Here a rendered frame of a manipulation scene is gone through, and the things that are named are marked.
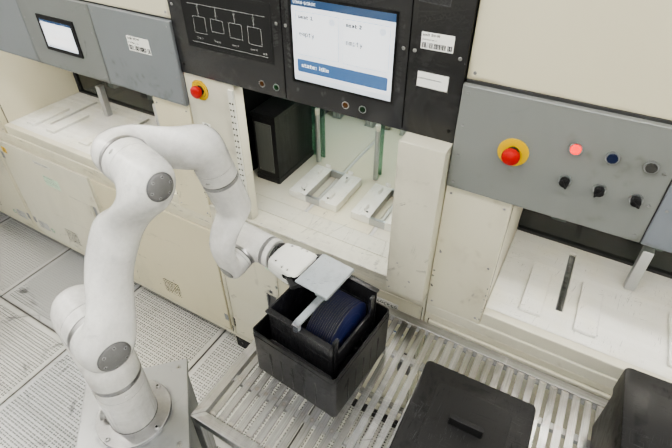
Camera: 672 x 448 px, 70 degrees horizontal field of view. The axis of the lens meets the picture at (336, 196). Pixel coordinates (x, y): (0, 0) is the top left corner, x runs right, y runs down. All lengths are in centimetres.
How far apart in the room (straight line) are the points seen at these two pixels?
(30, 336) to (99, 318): 181
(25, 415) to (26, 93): 152
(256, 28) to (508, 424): 118
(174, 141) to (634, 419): 113
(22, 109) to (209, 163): 193
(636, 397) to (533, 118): 65
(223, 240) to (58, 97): 193
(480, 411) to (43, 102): 252
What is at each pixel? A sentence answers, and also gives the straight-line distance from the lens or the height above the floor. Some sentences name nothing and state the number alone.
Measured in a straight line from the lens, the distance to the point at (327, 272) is 123.
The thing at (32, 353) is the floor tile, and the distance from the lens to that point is 284.
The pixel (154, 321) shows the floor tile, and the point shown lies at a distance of 271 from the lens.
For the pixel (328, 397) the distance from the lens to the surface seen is 133.
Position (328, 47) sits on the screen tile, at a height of 157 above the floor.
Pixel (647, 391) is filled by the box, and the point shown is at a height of 101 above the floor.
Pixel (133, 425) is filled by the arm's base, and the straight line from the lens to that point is 144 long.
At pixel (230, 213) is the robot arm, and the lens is 120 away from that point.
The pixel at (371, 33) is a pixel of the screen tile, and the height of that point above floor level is 163.
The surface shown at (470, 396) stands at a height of 86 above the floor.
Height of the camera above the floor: 200
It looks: 37 degrees down
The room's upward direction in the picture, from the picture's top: straight up
